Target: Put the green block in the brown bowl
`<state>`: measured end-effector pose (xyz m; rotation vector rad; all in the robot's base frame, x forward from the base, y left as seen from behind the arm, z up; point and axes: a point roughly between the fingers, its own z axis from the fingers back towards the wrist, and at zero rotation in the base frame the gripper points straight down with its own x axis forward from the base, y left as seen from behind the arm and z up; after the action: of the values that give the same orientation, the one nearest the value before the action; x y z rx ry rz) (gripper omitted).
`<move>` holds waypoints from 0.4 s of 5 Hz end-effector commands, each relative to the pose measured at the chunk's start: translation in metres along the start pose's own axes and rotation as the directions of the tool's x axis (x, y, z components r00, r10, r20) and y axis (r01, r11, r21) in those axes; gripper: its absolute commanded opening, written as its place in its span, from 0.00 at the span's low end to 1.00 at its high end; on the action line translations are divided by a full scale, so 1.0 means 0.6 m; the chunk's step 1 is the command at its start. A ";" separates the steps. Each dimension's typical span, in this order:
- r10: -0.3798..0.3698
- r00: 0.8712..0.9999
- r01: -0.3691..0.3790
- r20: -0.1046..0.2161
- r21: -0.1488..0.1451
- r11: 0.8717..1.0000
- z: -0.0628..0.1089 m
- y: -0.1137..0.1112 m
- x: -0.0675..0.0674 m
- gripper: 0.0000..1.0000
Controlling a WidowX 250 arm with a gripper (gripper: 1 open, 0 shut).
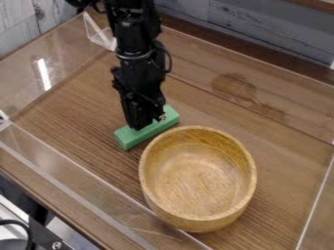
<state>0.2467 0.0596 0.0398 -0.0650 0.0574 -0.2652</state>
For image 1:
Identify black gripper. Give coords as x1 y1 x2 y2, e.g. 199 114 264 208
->
110 48 169 131

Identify green rectangular block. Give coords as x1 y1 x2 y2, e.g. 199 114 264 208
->
113 104 180 150

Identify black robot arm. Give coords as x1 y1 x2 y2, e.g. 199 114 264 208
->
65 0 170 130

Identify brown wooden bowl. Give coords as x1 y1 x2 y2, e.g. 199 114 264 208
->
138 126 256 232

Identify clear acrylic tray walls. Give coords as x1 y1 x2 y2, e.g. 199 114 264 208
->
0 18 334 250

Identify clear acrylic corner bracket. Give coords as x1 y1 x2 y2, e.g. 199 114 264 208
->
82 13 117 52

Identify black metal table bracket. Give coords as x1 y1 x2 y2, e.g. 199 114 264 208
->
28 218 74 250

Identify black cable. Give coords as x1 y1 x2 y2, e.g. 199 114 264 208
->
0 219 34 250

